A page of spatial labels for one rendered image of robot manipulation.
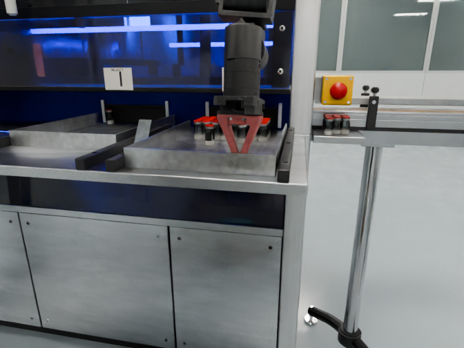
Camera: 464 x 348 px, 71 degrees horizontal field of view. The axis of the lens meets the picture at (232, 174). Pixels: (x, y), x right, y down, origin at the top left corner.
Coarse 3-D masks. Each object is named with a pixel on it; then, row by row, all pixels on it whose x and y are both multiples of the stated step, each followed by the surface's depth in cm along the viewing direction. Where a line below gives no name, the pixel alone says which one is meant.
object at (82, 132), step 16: (32, 128) 79; (48, 128) 84; (64, 128) 90; (80, 128) 95; (96, 128) 95; (112, 128) 95; (128, 128) 95; (16, 144) 73; (32, 144) 73; (48, 144) 72; (64, 144) 71; (80, 144) 70; (96, 144) 69
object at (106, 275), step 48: (0, 240) 118; (48, 240) 114; (96, 240) 110; (144, 240) 106; (192, 240) 102; (240, 240) 99; (0, 288) 126; (48, 288) 120; (96, 288) 116; (144, 288) 112; (192, 288) 108; (240, 288) 104; (144, 336) 118; (192, 336) 114; (240, 336) 109
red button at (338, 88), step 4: (336, 84) 78; (340, 84) 78; (344, 84) 78; (332, 88) 78; (336, 88) 78; (340, 88) 78; (344, 88) 78; (332, 92) 78; (336, 92) 78; (340, 92) 78; (344, 92) 78; (332, 96) 79; (336, 96) 78; (340, 96) 78; (344, 96) 78
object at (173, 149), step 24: (144, 144) 63; (168, 144) 74; (192, 144) 74; (216, 144) 74; (240, 144) 74; (264, 144) 74; (168, 168) 56; (192, 168) 55; (216, 168) 54; (240, 168) 53; (264, 168) 52
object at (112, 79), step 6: (108, 72) 91; (114, 72) 91; (126, 72) 90; (108, 78) 92; (114, 78) 92; (126, 78) 91; (132, 78) 91; (108, 84) 92; (114, 84) 92; (126, 84) 91; (132, 84) 91
